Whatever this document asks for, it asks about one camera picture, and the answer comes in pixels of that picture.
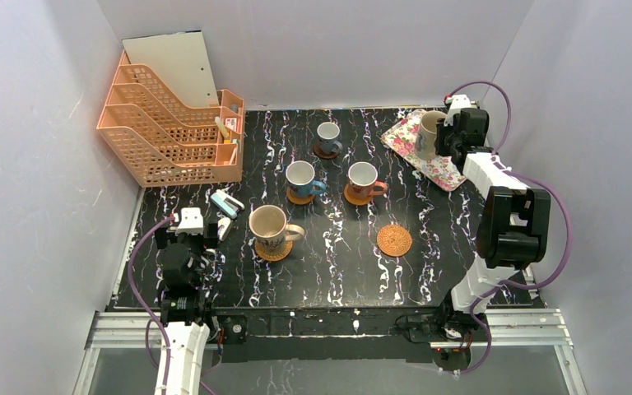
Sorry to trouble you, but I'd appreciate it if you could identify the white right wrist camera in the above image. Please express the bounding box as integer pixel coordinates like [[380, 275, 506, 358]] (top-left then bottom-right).
[[444, 94, 474, 126]]

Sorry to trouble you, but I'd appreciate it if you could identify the large beige floral mug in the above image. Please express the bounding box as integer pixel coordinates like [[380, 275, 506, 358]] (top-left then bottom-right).
[[249, 205, 305, 252]]

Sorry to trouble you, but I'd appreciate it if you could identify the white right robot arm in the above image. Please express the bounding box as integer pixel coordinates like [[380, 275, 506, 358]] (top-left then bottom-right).
[[435, 107, 551, 314]]

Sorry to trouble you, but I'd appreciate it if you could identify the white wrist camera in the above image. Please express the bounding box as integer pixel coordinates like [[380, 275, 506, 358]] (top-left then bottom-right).
[[174, 207, 204, 235], [444, 94, 474, 126]]

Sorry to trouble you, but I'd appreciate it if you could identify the woven rattan coaster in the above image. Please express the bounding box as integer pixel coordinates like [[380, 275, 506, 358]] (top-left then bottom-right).
[[376, 224, 413, 257], [254, 241, 293, 262]]

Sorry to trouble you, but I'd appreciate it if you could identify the dark wooden coaster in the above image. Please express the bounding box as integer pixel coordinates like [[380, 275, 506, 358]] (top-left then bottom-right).
[[314, 145, 340, 160]]

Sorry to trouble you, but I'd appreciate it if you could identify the tall beige mug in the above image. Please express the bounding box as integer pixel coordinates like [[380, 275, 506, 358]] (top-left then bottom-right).
[[415, 110, 446, 160]]

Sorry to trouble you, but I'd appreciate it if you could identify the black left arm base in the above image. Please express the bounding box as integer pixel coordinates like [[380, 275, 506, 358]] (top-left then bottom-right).
[[188, 299, 248, 357]]

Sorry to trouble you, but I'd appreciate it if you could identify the floral tray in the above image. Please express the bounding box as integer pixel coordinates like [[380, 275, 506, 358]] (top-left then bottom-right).
[[381, 109, 466, 192]]

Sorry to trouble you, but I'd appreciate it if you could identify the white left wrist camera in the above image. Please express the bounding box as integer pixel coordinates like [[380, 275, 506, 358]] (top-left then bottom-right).
[[174, 207, 204, 235]]

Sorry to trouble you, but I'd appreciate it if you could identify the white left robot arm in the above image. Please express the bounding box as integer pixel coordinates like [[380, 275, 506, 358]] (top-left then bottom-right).
[[154, 214, 221, 394]]

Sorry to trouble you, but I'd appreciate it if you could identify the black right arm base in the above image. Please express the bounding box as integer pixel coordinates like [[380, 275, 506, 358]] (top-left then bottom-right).
[[393, 300, 492, 375]]

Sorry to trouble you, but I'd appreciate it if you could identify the light blue stapler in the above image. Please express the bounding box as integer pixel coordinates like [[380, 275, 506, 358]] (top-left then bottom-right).
[[210, 189, 245, 220]]

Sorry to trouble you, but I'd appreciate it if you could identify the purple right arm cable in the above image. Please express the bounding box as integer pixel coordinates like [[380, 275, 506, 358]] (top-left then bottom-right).
[[444, 80, 574, 376]]

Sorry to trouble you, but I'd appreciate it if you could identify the white and pink stapler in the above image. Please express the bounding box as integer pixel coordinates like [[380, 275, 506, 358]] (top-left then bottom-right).
[[217, 217, 234, 242]]

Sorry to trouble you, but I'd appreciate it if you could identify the white and red mug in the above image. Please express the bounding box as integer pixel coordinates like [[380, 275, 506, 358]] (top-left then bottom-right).
[[348, 161, 389, 197]]

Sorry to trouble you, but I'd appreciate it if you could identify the blue patterned mug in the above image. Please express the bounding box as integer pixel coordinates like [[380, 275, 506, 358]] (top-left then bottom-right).
[[286, 160, 327, 199]]

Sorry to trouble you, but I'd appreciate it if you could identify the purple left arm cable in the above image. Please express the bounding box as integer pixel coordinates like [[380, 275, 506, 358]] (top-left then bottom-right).
[[126, 213, 216, 395]]

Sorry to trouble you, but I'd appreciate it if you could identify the orange plastic file organizer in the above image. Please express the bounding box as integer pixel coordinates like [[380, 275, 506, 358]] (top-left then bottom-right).
[[97, 54, 245, 188]]

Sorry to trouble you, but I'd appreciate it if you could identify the aluminium frame rail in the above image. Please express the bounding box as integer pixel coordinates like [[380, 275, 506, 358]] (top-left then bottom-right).
[[73, 308, 587, 395]]

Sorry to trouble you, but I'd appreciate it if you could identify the white board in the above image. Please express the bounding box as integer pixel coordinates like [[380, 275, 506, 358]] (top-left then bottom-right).
[[122, 30, 220, 108]]

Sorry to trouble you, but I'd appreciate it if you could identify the light wooden coaster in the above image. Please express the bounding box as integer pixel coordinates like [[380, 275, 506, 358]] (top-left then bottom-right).
[[344, 184, 373, 207], [286, 188, 315, 206]]

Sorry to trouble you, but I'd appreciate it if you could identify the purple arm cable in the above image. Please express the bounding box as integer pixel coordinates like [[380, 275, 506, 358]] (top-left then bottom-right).
[[444, 80, 574, 376], [126, 213, 216, 395]]

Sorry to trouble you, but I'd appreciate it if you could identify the small grey mug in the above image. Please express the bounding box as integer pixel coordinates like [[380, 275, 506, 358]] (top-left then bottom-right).
[[317, 122, 342, 153]]

